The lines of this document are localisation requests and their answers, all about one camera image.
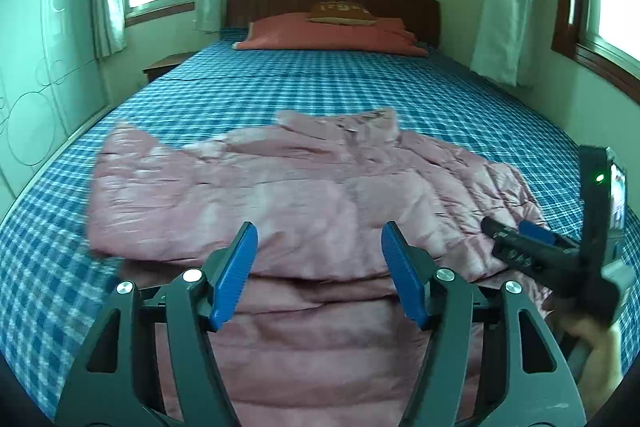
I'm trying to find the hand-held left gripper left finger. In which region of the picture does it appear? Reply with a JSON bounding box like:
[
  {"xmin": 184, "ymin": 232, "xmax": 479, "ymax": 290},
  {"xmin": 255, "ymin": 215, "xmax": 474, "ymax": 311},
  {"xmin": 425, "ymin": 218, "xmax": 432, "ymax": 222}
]
[{"xmin": 55, "ymin": 221, "xmax": 259, "ymax": 427}]

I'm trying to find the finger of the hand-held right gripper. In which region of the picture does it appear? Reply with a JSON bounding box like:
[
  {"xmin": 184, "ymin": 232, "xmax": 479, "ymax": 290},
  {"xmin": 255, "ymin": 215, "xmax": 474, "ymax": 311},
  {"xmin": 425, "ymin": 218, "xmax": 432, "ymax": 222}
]
[
  {"xmin": 481, "ymin": 216, "xmax": 577, "ymax": 289},
  {"xmin": 517, "ymin": 220, "xmax": 584, "ymax": 254}
]

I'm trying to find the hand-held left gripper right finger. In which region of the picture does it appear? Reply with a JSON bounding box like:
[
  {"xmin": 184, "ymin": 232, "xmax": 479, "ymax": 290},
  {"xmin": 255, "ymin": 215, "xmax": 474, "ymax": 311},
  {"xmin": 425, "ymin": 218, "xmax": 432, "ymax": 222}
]
[{"xmin": 381, "ymin": 221, "xmax": 587, "ymax": 427}]

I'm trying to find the pink puffer jacket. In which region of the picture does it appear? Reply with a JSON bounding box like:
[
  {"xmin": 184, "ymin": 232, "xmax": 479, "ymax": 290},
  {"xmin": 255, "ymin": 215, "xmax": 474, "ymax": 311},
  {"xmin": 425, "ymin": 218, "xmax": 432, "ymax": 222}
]
[{"xmin": 87, "ymin": 107, "xmax": 556, "ymax": 427}]

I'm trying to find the person's right hand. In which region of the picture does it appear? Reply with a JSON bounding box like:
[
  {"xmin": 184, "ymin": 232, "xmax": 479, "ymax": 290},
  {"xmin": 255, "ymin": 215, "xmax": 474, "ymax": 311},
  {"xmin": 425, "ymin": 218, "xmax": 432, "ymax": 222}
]
[{"xmin": 546, "ymin": 294, "xmax": 620, "ymax": 414}]

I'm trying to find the bed with blue plaid sheet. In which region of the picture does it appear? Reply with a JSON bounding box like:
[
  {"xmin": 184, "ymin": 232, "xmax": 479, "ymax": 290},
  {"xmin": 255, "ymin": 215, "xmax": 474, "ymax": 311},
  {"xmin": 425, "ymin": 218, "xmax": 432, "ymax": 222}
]
[{"xmin": 0, "ymin": 27, "xmax": 603, "ymax": 424}]

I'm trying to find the wooden nightstand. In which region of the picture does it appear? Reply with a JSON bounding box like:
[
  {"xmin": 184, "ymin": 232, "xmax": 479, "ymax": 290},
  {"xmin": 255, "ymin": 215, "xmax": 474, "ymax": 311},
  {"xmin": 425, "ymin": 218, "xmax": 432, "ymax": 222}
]
[{"xmin": 142, "ymin": 53, "xmax": 197, "ymax": 83}]

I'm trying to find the dark wooden headboard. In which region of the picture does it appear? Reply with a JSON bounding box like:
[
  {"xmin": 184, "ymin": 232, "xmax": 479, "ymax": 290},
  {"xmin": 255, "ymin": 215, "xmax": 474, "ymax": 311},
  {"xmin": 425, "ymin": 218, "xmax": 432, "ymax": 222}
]
[{"xmin": 227, "ymin": 0, "xmax": 441, "ymax": 48}]

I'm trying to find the brown printed cushion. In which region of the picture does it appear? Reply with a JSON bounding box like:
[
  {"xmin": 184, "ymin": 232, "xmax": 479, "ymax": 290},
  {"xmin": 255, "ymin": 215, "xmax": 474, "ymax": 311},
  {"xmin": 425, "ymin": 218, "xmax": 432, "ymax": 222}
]
[{"xmin": 306, "ymin": 0, "xmax": 377, "ymax": 26}]

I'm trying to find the white wardrobe with circle pattern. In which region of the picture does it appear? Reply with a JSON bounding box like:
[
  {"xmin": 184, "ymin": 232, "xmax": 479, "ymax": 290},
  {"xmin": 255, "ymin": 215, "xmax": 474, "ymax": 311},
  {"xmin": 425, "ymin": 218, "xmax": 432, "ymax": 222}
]
[{"xmin": 0, "ymin": 0, "xmax": 115, "ymax": 212}]

